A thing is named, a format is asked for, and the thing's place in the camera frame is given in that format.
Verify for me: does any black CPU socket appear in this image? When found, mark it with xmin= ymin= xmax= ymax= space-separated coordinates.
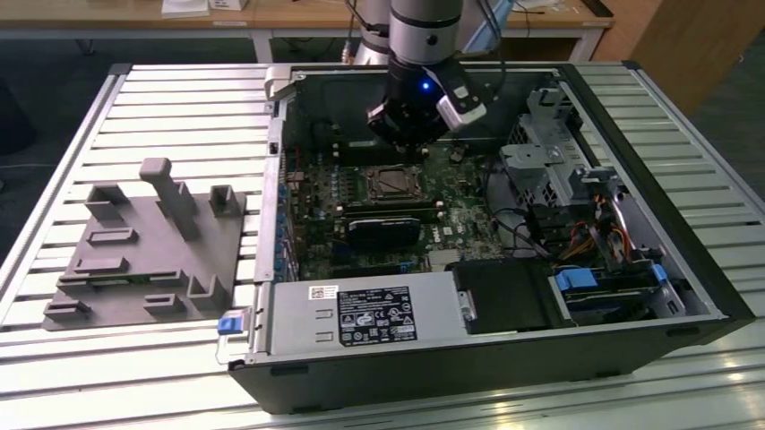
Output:
xmin=363 ymin=163 xmax=428 ymax=202

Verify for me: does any pale blue teach pendant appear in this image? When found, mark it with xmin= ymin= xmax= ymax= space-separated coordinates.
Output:
xmin=463 ymin=0 xmax=517 ymax=54

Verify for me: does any black graphics card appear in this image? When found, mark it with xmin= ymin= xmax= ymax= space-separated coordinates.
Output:
xmin=343 ymin=214 xmax=423 ymax=245

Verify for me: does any silver metal drive cage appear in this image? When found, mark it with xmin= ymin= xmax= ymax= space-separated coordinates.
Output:
xmin=498 ymin=88 xmax=622 ymax=208

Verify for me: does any green motherboard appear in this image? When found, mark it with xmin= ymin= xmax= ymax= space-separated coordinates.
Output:
xmin=283 ymin=142 xmax=498 ymax=279

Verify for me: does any silver chipset heatsink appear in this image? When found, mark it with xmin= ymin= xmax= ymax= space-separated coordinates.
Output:
xmin=428 ymin=249 xmax=462 ymax=271

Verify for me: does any black plastic fan shroud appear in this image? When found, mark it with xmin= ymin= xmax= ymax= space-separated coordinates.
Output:
xmin=446 ymin=258 xmax=565 ymax=336

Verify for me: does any white cardboard box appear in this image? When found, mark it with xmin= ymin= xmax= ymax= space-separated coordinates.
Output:
xmin=160 ymin=0 xmax=212 ymax=20

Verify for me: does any hard disk in blue carrier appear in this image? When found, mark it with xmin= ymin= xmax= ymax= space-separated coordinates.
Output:
xmin=550 ymin=264 xmax=658 ymax=322

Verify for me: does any grey power supply unit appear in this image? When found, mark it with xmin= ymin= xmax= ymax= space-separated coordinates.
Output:
xmin=262 ymin=271 xmax=474 ymax=356

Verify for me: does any brown wooden cabinet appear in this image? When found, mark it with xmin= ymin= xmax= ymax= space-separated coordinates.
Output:
xmin=590 ymin=0 xmax=765 ymax=118

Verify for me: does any blue case latch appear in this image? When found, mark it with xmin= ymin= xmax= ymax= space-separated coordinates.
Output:
xmin=218 ymin=313 xmax=248 ymax=335

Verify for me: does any grey plastic parts rack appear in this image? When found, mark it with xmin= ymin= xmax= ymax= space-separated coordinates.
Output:
xmin=41 ymin=157 xmax=250 ymax=332

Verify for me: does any black open PC case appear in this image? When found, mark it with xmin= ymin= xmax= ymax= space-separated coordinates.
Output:
xmin=226 ymin=60 xmax=756 ymax=416

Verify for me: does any white and silver wrist camera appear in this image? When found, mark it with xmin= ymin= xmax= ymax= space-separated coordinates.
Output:
xmin=427 ymin=66 xmax=489 ymax=133

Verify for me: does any orange and yellow wire bundle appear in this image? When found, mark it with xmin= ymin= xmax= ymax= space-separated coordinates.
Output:
xmin=558 ymin=194 xmax=635 ymax=270

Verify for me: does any wooden desk with white frame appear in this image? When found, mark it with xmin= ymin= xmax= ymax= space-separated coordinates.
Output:
xmin=0 ymin=0 xmax=617 ymax=64

